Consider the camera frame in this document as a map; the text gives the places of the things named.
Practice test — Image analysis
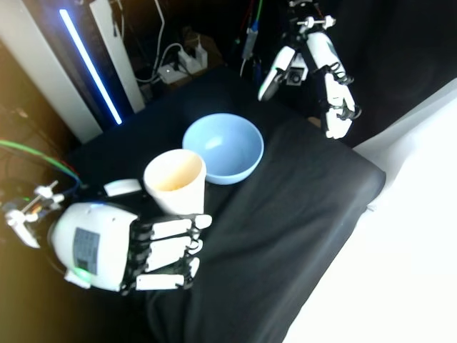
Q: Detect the white column with blue light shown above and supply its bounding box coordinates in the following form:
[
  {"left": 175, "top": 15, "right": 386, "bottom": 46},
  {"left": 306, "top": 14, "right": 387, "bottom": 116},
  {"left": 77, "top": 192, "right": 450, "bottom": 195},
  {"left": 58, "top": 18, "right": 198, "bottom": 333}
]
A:
[{"left": 0, "top": 0, "right": 146, "bottom": 144}]

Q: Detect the white power strip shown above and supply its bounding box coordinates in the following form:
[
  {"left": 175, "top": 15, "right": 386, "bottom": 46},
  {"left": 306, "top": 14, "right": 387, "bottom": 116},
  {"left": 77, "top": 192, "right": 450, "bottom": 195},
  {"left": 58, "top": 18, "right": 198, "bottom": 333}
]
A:
[{"left": 159, "top": 62, "right": 189, "bottom": 84}]

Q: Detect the black backdrop curtain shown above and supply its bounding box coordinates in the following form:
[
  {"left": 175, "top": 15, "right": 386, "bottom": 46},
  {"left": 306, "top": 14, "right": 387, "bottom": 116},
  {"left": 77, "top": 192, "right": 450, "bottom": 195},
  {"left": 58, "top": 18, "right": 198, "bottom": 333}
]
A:
[{"left": 335, "top": 0, "right": 457, "bottom": 148}]

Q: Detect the white cable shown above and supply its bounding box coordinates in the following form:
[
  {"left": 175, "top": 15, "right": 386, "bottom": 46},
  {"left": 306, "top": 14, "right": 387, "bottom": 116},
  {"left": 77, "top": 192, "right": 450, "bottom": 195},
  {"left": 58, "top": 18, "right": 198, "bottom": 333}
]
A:
[{"left": 135, "top": 0, "right": 186, "bottom": 84}]

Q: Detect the white sheet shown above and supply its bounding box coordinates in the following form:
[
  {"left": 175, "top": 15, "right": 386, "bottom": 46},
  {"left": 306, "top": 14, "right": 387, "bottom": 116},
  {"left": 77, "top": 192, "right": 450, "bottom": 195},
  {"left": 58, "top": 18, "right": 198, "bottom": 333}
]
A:
[{"left": 285, "top": 78, "right": 457, "bottom": 343}]

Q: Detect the black table cloth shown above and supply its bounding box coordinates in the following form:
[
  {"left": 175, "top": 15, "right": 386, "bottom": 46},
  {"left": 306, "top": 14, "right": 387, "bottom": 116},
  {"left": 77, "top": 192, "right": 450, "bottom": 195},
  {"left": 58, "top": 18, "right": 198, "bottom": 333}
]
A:
[{"left": 64, "top": 66, "right": 387, "bottom": 343}]

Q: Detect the white paper cup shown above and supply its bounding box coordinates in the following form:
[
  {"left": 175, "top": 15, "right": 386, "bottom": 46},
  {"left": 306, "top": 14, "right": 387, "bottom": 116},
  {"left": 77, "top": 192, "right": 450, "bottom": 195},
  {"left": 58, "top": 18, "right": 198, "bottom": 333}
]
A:
[{"left": 143, "top": 149, "right": 208, "bottom": 217}]

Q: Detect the light blue bowl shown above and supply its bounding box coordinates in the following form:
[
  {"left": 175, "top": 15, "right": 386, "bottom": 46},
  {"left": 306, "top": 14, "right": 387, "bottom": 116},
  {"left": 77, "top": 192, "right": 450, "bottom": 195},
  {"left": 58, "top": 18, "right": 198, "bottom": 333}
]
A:
[{"left": 182, "top": 113, "right": 265, "bottom": 186}]

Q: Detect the hanging white connector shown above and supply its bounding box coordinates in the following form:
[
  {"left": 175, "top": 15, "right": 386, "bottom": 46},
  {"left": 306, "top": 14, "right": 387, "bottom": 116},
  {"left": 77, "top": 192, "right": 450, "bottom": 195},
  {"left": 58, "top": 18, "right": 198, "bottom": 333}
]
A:
[{"left": 239, "top": 27, "right": 259, "bottom": 76}]

